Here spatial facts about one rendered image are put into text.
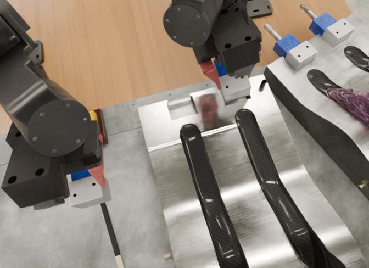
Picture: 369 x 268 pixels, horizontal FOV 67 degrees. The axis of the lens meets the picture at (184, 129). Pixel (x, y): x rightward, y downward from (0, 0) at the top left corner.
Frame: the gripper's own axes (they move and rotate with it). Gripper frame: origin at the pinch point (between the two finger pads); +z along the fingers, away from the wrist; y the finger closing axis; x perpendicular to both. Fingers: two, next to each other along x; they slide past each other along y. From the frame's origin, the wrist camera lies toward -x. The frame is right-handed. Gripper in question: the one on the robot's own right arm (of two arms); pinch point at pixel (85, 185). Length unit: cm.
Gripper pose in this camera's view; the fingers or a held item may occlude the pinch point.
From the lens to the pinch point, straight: 46.0
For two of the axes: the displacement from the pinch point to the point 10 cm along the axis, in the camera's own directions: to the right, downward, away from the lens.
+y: 9.6, -2.7, 0.9
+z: 1.4, 7.3, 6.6
